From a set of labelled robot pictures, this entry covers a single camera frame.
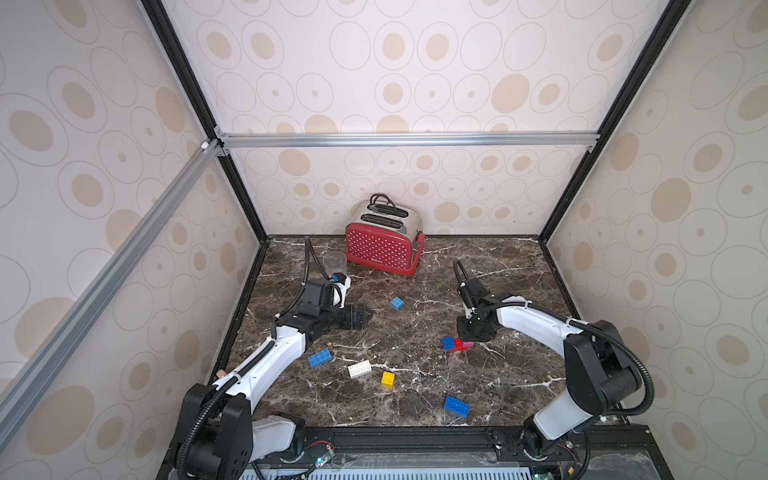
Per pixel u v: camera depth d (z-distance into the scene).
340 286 0.77
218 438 0.40
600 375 0.45
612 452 0.73
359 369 0.85
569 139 0.92
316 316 0.64
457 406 0.78
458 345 0.89
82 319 0.50
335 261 1.07
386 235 0.97
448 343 0.87
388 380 0.81
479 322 0.69
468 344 0.89
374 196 1.03
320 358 0.87
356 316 0.76
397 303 0.99
